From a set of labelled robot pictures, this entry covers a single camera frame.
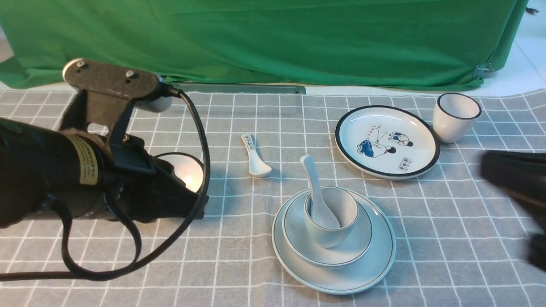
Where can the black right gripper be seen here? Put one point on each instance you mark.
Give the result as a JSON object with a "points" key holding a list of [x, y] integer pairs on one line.
{"points": [[522, 176]]}

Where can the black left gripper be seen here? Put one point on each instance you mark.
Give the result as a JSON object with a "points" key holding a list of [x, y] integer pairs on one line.
{"points": [[144, 187]]}

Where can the grey-rimmed shallow bowl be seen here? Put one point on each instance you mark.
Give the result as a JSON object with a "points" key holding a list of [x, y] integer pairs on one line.
{"points": [[296, 236]]}

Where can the plain white ceramic spoon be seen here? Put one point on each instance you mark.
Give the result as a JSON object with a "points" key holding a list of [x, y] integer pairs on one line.
{"points": [[319, 211]]}

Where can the plain white cup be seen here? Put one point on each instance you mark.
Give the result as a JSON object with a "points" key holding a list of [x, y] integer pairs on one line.
{"points": [[344, 207]]}

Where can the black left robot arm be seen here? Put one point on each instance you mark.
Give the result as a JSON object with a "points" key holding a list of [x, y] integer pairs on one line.
{"points": [[75, 170]]}

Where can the black-rimmed white bowl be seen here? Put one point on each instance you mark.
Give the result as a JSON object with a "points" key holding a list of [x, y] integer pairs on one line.
{"points": [[186, 167]]}

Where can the black-rimmed white cup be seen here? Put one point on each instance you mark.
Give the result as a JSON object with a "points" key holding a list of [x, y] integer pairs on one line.
{"points": [[454, 114]]}

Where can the grey checkered tablecloth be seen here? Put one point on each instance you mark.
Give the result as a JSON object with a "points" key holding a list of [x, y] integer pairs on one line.
{"points": [[459, 241]]}

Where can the metal clip on backdrop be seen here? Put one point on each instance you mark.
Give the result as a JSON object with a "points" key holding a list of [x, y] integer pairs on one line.
{"points": [[483, 71]]}

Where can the small patterned white spoon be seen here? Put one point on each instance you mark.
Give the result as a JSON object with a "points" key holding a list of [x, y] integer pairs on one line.
{"points": [[256, 166]]}

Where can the illustrated black-rimmed plate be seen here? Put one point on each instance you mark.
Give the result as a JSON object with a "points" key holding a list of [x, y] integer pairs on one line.
{"points": [[387, 142]]}

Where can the large plain white plate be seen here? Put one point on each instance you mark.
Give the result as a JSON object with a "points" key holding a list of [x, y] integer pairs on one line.
{"points": [[344, 280]]}

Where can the green backdrop cloth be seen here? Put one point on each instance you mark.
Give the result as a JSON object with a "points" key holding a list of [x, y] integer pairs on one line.
{"points": [[403, 44]]}

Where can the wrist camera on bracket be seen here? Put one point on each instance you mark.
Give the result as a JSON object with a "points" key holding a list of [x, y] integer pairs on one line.
{"points": [[107, 94]]}

